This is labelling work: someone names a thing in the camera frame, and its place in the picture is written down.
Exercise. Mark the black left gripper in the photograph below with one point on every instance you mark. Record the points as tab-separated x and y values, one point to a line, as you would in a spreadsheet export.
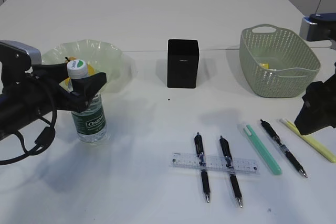
39	93

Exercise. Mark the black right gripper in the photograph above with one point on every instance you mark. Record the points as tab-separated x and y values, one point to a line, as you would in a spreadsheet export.
318	110

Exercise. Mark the yellow pear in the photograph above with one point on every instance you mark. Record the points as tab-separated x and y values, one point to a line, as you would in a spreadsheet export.
90	69

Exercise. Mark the clear water bottle green label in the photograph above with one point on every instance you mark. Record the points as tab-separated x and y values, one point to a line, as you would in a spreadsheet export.
91	123

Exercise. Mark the teal green pen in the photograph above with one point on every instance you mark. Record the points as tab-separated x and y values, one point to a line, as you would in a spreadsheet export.
262	151

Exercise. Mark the yellow pen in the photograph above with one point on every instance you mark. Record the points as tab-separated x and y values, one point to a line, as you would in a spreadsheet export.
319	147

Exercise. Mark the green wavy glass plate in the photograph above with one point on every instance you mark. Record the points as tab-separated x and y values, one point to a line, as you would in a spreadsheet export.
102	56

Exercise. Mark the black gel pen right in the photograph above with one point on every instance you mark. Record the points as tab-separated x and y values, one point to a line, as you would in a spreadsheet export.
284	149

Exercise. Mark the black gel pen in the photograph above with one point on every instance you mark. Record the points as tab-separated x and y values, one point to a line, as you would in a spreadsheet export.
232	175
202	162
284	149

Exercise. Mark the green plastic woven basket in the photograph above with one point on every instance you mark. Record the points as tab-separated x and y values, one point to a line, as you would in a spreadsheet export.
297	65

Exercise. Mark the black gel pen middle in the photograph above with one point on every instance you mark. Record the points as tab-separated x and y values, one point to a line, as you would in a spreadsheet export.
232	175

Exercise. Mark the black square pen holder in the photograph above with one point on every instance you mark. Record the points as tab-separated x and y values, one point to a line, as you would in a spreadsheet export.
182	63

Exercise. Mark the black gel pen left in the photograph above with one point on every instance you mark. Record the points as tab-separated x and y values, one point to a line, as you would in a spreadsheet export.
202	162

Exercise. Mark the transparent plastic ruler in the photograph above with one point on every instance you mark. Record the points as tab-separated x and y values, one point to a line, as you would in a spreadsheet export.
214	163

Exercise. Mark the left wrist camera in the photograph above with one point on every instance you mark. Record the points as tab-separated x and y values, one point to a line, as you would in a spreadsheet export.
19	56

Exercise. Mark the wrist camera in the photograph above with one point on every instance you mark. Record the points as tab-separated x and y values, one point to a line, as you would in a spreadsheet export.
318	27
19	56

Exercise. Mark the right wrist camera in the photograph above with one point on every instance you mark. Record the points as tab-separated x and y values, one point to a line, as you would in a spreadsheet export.
318	27

